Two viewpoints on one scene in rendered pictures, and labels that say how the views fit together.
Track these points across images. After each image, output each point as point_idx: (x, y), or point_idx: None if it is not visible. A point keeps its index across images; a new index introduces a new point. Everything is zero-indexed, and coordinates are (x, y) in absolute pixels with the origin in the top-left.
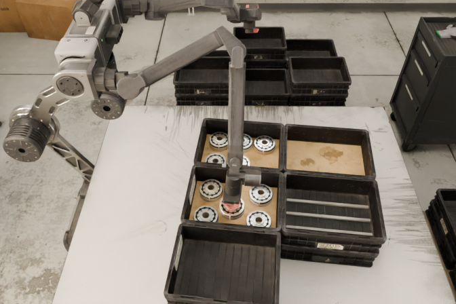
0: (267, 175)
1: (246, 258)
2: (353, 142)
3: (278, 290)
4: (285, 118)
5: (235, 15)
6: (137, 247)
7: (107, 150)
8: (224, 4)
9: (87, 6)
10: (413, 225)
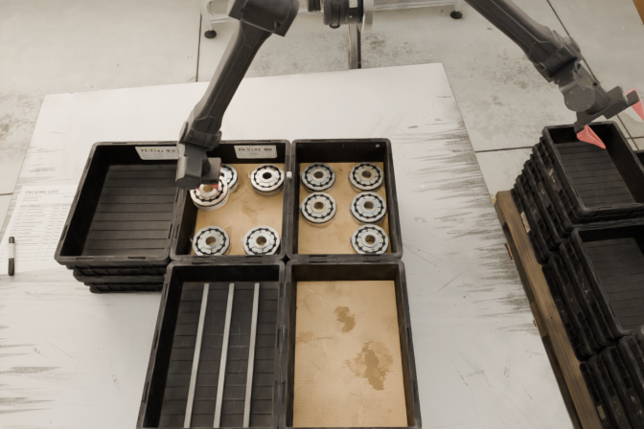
0: None
1: (161, 236)
2: (407, 413)
3: (77, 259)
4: (491, 298)
5: (519, 47)
6: None
7: (356, 76)
8: None
9: None
10: None
